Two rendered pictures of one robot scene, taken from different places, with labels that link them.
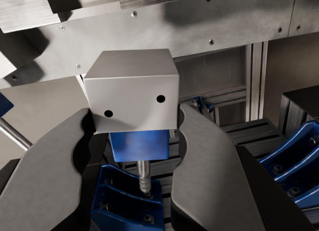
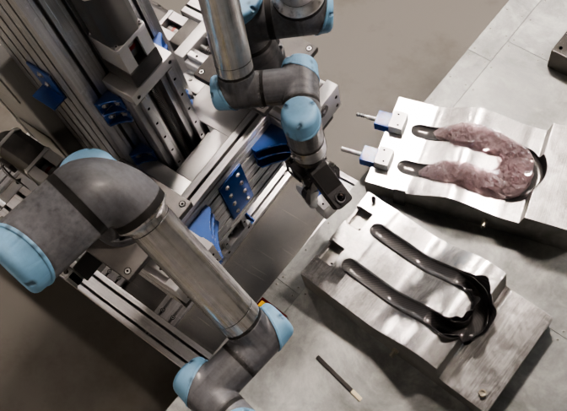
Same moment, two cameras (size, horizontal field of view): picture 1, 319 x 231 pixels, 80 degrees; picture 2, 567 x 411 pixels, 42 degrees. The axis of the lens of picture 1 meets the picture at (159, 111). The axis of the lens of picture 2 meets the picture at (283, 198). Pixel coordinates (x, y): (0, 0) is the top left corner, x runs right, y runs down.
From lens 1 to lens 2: 1.59 m
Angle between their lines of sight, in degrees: 15
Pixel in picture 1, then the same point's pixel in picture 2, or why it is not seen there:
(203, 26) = (314, 251)
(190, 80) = (241, 278)
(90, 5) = (354, 217)
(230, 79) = (196, 317)
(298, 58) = not seen: outside the picture
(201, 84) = not seen: hidden behind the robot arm
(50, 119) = (359, 101)
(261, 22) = (294, 272)
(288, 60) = not seen: outside the picture
